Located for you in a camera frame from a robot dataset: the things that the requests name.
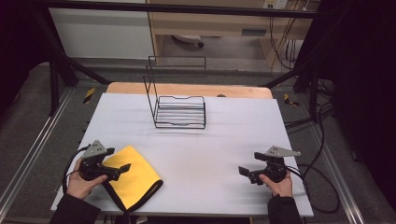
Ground black floor cables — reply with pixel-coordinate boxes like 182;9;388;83
284;78;336;179

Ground light wooden desk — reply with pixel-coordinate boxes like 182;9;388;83
146;0;321;68

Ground aluminium floor rail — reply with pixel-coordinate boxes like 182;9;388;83
310;124;366;224
0;88;75;216

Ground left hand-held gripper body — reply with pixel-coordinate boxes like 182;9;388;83
78;139;121;182

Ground wooden table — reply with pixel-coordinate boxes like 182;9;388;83
106;81;275;100

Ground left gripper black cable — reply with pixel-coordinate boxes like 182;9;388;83
62;145;92;194

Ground person's right hand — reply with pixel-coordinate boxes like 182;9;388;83
258;172;294;198

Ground hanging desk cables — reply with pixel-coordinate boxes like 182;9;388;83
268;8;301;71

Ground person's left hand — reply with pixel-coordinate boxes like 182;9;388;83
66;158;108;201

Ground white cabinet panel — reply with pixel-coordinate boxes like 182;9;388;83
49;7;155;61

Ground white power strip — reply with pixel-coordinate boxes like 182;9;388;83
262;0;290;10

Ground yellow and black floor tape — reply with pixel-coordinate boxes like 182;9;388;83
82;87;96;105
283;92;300;107

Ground white chair base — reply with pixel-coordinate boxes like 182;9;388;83
171;34;205;49

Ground black metal frame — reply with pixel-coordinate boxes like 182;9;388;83
31;0;334;123

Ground yellow cloth with black edge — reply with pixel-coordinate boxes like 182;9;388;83
101;145;164;215

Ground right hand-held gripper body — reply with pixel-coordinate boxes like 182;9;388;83
254;146;302;184

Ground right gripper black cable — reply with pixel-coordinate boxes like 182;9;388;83
286;163;341;215

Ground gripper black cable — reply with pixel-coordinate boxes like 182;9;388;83
286;163;341;215
62;145;92;194

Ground black wire rack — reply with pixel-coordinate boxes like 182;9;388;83
143;55;207;130

